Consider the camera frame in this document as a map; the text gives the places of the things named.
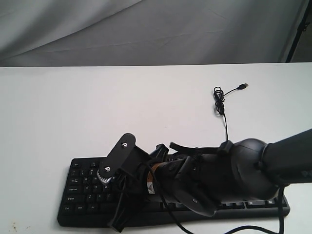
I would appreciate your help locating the grey backdrop cloth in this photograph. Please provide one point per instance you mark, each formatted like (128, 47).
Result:
(36, 33)

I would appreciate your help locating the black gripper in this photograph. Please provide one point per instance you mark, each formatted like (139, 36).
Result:
(175, 178)

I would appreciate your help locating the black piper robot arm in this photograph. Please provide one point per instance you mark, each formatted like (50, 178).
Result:
(246, 171)

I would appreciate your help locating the black tripod stand leg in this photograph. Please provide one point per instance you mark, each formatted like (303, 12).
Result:
(302, 27)

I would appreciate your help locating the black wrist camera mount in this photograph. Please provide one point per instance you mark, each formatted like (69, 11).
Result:
(124, 159)

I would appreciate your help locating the black acer keyboard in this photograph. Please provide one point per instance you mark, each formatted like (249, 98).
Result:
(86, 203)

